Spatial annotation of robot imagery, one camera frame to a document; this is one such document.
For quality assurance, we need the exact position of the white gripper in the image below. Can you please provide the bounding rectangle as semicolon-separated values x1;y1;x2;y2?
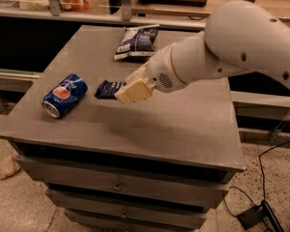
115;43;188;103

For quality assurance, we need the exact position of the black floor cable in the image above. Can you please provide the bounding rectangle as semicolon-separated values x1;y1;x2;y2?
222;113;290;218

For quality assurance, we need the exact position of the grey drawer cabinet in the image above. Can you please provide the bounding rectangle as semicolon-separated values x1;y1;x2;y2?
0;26;245;232

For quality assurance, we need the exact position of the black floor power box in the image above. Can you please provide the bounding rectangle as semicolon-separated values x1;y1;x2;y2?
236;200;284;232

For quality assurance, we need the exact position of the blue white chip bag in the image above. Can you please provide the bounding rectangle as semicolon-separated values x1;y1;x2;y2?
114;24;160;60

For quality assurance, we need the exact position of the blue pepsi can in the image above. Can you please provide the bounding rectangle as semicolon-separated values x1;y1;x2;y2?
42;73;88;118

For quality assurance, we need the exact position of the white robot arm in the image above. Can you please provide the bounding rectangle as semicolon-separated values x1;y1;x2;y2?
115;0;290;103

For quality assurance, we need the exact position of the crumpled brown paper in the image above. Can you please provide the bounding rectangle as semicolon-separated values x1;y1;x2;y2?
0;155;20;180

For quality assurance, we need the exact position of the dark blue rxbar wrapper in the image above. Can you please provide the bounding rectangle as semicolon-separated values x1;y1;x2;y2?
95;80;126;100

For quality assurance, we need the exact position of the top drawer metal knob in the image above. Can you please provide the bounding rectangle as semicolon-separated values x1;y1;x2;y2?
112;182;122;192

